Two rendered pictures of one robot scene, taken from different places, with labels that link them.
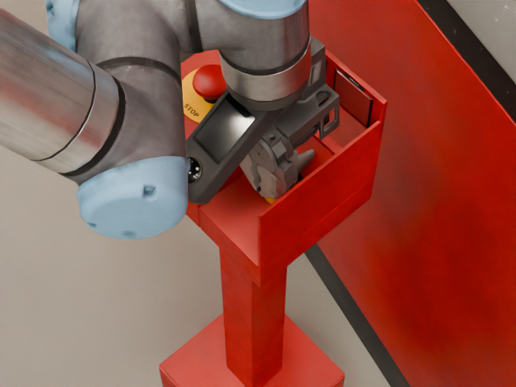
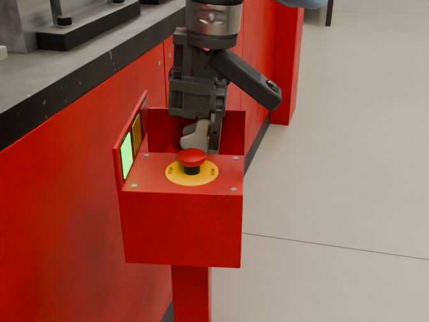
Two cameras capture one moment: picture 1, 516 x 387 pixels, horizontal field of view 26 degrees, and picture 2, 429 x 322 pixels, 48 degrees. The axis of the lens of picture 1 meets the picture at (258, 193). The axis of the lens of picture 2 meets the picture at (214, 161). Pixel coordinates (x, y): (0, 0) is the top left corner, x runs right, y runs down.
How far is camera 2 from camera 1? 126 cm
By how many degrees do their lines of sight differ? 83
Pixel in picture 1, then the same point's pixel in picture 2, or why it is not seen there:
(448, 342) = (138, 275)
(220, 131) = (248, 68)
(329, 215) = not seen: hidden behind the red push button
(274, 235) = (233, 141)
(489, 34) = (82, 61)
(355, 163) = (168, 130)
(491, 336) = not seen: hidden behind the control
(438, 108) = (91, 152)
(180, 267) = not seen: outside the picture
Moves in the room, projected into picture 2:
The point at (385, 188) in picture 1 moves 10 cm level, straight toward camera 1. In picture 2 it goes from (92, 285) to (142, 266)
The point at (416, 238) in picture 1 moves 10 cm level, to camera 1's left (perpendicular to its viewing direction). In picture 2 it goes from (112, 265) to (142, 291)
